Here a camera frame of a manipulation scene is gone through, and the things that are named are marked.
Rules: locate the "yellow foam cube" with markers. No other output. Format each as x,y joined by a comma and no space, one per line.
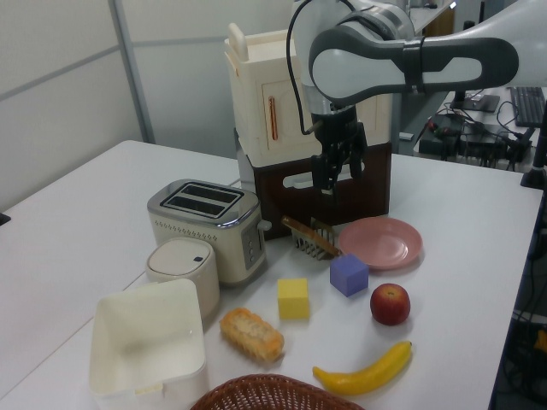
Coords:
293,299

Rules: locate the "brown drawer box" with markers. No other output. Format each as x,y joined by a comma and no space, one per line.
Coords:
367,192

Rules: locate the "yellow banana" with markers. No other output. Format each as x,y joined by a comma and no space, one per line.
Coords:
367,373

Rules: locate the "black clamp mount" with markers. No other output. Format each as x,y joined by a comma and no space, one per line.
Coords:
536,166

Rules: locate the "purple foam cube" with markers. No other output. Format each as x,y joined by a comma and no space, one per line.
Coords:
348,275

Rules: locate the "white square plastic container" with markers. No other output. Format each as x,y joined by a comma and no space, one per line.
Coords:
145,329

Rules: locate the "brown wicker basket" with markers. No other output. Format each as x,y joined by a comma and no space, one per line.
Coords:
273,395

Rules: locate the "red apple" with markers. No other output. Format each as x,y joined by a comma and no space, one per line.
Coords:
389,304

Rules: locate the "cream and chrome toaster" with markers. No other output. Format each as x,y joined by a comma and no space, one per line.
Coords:
201,239

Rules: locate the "black keyboard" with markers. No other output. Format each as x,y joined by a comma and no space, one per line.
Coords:
529,104

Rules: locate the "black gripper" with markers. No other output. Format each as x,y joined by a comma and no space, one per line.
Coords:
337,128

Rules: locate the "metal toast rack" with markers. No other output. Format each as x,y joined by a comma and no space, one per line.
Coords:
312,250

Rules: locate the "long toy bread loaf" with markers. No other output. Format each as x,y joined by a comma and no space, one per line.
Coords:
252,335

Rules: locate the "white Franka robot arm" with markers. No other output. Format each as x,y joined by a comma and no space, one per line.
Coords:
342,64

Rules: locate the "wooden office cabinet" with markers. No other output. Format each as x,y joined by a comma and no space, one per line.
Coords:
438,23

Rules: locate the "pink plastic plate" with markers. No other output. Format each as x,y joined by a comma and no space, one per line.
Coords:
380,241

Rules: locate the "black monitor stand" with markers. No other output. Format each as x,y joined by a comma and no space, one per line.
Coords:
474,102

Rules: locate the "small white lidded bin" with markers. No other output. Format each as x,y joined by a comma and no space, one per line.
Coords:
179,265

